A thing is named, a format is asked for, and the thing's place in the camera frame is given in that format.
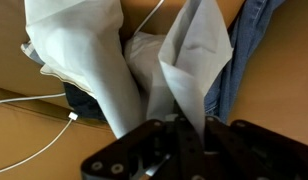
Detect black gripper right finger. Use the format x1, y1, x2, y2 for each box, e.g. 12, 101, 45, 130
203, 115, 308, 180

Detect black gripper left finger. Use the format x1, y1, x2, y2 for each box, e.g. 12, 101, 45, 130
80, 115, 206, 180

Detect plain white cloth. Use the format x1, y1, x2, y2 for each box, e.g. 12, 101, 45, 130
23, 0, 234, 148

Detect brown leather sofa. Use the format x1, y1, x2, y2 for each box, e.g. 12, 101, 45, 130
0, 0, 308, 180

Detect black garment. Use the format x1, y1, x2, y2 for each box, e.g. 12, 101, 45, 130
62, 81, 110, 122

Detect blue denim jeans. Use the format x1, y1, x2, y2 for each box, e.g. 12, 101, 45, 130
203, 0, 287, 124

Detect thin white charger cable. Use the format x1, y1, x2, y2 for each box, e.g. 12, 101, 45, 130
0, 0, 165, 175

